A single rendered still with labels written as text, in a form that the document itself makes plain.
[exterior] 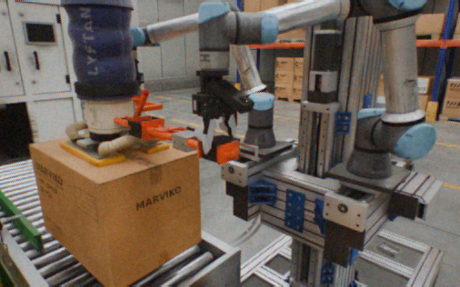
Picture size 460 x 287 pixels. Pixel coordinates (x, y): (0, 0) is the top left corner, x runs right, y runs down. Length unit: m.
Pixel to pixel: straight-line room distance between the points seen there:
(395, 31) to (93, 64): 0.93
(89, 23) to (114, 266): 0.80
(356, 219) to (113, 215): 0.77
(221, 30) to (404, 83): 0.53
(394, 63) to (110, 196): 0.90
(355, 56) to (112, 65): 0.90
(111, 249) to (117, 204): 0.15
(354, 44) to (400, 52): 0.41
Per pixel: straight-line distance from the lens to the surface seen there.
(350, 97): 1.37
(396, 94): 1.02
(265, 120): 1.39
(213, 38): 0.77
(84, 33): 1.20
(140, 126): 1.05
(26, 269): 1.63
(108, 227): 1.08
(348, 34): 1.37
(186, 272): 1.48
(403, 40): 0.99
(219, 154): 0.77
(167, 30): 1.43
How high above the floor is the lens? 1.46
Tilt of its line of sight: 17 degrees down
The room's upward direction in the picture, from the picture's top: straight up
